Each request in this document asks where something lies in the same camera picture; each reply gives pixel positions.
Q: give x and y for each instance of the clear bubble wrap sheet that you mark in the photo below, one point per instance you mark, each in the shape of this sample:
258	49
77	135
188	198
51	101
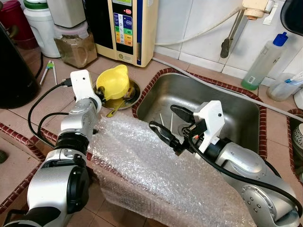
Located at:
142	179

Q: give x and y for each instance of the black pan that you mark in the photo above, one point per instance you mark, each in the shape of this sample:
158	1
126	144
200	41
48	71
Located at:
293	14

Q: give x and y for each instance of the cream wall tap metal spout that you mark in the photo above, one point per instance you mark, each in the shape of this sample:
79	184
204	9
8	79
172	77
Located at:
255	7

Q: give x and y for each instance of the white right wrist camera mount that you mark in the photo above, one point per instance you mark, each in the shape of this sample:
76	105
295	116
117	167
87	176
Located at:
210	118

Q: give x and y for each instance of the white blue plastic brush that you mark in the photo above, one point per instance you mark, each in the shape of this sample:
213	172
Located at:
293	79

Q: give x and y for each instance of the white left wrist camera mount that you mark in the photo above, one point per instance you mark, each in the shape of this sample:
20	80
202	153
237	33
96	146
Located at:
83	87

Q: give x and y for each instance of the clear plastic container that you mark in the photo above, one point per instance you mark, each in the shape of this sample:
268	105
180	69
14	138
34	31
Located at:
281	90

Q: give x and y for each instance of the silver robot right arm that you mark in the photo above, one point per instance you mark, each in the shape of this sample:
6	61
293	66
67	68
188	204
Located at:
246	170

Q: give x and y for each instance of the yellow plastic cup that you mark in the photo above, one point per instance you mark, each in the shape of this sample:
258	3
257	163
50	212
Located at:
113	82

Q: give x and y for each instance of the cream water ionizer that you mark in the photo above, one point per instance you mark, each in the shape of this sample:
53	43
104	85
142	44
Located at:
125	33

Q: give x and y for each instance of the brass coloured spoon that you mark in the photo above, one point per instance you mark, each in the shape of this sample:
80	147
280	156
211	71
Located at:
116	111

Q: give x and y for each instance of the clear bottle blue cap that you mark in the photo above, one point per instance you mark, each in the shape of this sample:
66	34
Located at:
262	66

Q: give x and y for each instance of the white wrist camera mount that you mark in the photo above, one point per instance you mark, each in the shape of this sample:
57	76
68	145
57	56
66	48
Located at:
83	87
210	118

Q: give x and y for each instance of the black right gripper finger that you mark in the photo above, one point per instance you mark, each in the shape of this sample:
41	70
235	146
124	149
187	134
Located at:
182	113
163	135

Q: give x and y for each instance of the maroon plastic container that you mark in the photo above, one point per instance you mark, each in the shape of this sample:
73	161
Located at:
14	21

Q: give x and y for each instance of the round metal plate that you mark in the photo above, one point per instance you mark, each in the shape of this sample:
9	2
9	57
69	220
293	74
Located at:
134	94

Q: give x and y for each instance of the grey blender base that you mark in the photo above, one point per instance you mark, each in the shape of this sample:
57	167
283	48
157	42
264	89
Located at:
66	12

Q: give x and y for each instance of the white jar green lid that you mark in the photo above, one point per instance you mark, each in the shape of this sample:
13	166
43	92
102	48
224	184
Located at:
42	30

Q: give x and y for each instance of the black kettle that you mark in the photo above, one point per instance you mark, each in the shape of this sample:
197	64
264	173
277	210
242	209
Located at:
16	71

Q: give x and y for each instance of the pale wooden chopstick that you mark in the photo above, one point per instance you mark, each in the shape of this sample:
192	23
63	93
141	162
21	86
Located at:
171	124

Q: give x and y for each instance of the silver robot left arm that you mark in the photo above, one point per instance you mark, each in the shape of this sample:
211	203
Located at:
52	179

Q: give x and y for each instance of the clear jar brown powder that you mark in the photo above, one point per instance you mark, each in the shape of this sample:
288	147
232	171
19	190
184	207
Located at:
75	49

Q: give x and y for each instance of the thin grey rod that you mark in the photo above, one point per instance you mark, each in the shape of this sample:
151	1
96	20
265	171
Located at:
227	89

